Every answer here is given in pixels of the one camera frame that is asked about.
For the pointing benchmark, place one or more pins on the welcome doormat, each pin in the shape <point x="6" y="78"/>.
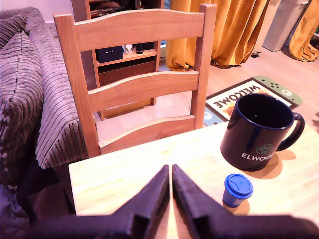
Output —
<point x="224" y="102"/>

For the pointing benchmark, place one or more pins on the dark quilted blanket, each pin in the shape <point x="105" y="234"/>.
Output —
<point x="11" y="216"/>

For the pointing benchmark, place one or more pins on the blue coffee capsule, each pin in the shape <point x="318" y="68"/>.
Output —
<point x="238" y="186"/>

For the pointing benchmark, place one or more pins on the white wall socket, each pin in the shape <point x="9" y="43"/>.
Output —
<point x="54" y="30"/>

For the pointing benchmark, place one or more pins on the tall pale grey bin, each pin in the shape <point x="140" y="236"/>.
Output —
<point x="284" y="27"/>

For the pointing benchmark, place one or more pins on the dark blue Elwood mug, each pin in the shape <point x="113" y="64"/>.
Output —
<point x="249" y="142"/>

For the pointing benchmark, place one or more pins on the wide mustard yellow curtain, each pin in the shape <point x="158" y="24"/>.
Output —
<point x="224" y="30"/>

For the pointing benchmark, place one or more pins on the stack of dark books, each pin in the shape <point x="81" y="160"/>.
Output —
<point x="109" y="8"/>

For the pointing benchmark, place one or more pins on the small white cup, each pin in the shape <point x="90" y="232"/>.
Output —
<point x="128" y="48"/>

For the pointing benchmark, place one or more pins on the dark storage box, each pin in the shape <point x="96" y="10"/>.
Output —
<point x="109" y="54"/>

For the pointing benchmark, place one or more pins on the narrow mustard yellow curtain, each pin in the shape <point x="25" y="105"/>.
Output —
<point x="305" y="37"/>

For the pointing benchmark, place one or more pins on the tall wooden bookshelf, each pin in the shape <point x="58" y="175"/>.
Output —
<point x="139" y="56"/>

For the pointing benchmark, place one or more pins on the wooden slat-back chair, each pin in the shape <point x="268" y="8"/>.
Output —
<point x="139" y="27"/>

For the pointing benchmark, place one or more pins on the black canister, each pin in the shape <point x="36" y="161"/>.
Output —
<point x="139" y="48"/>

